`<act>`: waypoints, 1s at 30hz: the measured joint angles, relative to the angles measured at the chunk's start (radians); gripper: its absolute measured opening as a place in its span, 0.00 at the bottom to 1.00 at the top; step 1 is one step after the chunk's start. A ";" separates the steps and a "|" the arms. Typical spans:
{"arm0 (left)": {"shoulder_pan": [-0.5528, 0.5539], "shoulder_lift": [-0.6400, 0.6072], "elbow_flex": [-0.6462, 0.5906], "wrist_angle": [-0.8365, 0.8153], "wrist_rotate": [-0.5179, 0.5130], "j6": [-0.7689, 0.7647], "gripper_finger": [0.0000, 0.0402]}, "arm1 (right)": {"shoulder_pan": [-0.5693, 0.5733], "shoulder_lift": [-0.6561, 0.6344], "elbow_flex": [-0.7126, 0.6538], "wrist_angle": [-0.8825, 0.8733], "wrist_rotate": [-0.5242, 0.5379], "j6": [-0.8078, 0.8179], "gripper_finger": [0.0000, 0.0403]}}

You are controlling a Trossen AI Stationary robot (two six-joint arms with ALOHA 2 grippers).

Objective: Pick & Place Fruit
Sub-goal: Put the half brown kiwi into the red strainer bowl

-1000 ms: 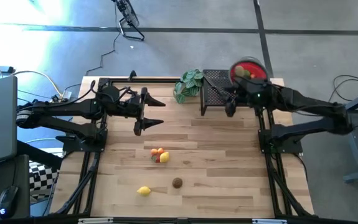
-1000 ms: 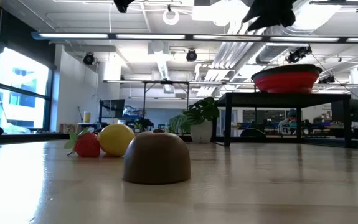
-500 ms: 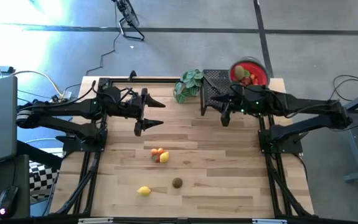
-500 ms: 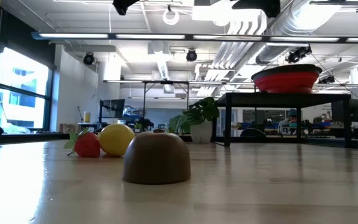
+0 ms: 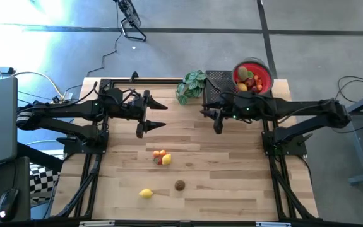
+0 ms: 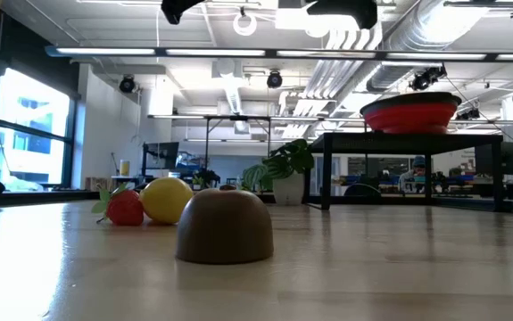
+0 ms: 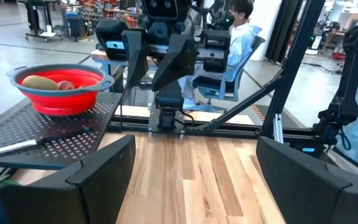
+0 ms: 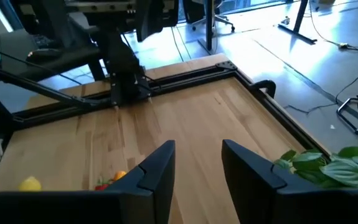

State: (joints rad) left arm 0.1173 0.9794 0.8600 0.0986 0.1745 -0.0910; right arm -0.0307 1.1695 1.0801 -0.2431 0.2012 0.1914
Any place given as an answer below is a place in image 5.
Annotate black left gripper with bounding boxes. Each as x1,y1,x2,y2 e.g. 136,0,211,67
126,90,169,139

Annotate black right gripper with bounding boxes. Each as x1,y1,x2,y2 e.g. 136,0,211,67
199,94,253,135

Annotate red collapsible bowl grey rim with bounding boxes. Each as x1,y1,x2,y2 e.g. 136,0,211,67
231,56,275,95

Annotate black perforated metal stand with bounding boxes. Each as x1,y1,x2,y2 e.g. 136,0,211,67
203,69,273,108

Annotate striped-leaf plant in white pot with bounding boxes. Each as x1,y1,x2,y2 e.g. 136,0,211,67
176,69,208,106

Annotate black floor fan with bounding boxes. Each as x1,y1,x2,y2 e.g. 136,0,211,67
113,0,148,42

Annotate black white checkerboard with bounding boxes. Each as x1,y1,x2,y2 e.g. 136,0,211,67
28,162,62,202

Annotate dark desk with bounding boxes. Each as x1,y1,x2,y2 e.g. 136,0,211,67
0,156,32,225

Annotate black computer mouse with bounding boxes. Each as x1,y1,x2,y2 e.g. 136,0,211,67
0,187,20,222

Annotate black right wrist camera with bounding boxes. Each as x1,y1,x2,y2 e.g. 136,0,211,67
220,90,237,103

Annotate white bracket plate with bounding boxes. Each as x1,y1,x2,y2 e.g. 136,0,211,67
256,221,292,227
79,220,116,227

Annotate beige floor cable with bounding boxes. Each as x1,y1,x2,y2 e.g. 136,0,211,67
0,52,65,105

